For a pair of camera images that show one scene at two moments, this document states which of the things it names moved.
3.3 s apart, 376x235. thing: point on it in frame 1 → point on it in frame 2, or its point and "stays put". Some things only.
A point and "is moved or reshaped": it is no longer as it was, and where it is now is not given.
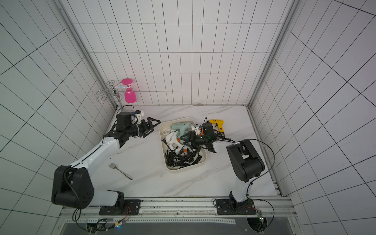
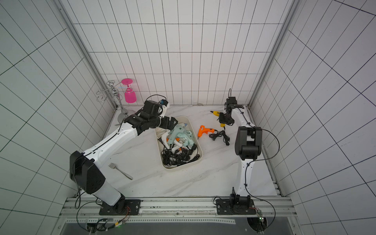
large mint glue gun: [183, 128] is moved or reshaped
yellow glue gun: [220, 124] → [217, 113]
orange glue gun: [202, 132] stays put
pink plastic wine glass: [130, 96] stays put
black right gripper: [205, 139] → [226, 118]
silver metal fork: [113, 166] stays put
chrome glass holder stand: [109, 93] stays put
